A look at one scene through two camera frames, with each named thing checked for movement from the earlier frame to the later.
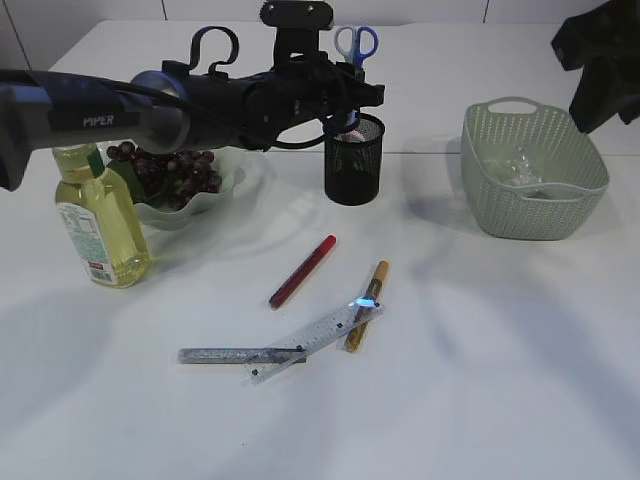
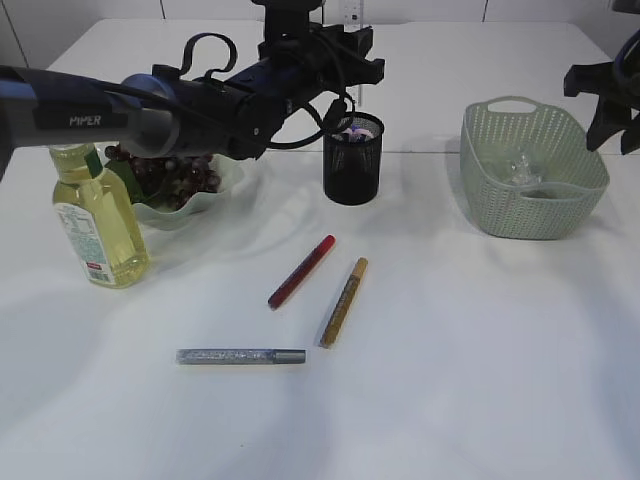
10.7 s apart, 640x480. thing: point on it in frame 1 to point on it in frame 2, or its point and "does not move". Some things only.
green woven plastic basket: x=528 y=172 does not move
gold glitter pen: x=357 y=327 to x=343 y=305
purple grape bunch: x=169 y=180 does not move
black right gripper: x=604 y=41 to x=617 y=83
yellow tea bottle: x=100 y=219 does not move
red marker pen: x=299 y=279 does not move
